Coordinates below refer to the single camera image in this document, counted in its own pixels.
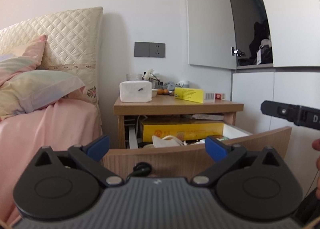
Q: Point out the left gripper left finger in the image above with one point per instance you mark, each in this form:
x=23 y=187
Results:
x=87 y=158

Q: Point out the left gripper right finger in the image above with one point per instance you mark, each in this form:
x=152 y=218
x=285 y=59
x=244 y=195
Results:
x=224 y=157

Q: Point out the yellow white medicine box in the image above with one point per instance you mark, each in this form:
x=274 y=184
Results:
x=194 y=95

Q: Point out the wooden drawer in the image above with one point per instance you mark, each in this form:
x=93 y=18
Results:
x=188 y=161

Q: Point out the person right hand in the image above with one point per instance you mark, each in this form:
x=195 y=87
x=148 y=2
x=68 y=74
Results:
x=316 y=146

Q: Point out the pink bed sheet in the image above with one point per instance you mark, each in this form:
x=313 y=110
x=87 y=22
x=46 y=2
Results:
x=61 y=125

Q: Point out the long yellow box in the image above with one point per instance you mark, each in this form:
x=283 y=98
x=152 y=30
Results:
x=183 y=129

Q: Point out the white face mask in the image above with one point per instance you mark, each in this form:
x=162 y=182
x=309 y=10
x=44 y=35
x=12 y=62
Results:
x=168 y=141

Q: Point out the small red white box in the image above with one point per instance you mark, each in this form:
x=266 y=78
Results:
x=220 y=96

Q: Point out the wooden nightstand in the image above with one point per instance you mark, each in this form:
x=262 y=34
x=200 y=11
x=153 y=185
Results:
x=168 y=105

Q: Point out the white tissue pack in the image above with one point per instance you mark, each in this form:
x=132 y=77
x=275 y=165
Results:
x=135 y=91

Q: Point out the orange wooden gourd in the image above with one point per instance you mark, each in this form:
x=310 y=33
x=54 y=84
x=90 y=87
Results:
x=163 y=91

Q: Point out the pastel pillow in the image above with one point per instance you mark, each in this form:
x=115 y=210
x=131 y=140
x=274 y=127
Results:
x=36 y=89

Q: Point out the cream quilted headboard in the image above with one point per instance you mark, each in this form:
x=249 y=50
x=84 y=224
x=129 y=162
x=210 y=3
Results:
x=73 y=43

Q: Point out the white wardrobe door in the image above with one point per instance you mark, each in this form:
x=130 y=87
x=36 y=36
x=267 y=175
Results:
x=211 y=33

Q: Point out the grey wall socket panel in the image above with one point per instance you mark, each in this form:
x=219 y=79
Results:
x=145 y=49

